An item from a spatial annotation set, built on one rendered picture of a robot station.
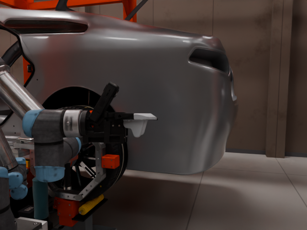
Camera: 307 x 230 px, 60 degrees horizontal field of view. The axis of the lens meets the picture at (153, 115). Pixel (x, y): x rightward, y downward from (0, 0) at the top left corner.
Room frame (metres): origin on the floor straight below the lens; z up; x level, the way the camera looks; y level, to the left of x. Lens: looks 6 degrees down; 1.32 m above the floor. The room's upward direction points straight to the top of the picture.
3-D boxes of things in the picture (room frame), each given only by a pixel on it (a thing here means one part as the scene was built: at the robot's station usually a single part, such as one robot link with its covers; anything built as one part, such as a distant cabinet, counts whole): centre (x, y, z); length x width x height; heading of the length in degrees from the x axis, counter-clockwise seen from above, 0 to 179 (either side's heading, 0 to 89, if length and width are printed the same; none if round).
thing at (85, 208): (1.76, 0.43, 0.51); 0.29 x 0.06 x 0.06; 163
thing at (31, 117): (0.71, 0.29, 1.21); 0.11 x 0.08 x 0.09; 89
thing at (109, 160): (1.61, 0.27, 0.85); 0.09 x 0.08 x 0.07; 73
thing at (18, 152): (1.56, 0.79, 0.93); 0.09 x 0.05 x 0.05; 163
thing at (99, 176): (1.70, 0.57, 0.85); 0.54 x 0.07 x 0.54; 73
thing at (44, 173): (0.73, 0.28, 1.12); 0.11 x 0.08 x 0.11; 178
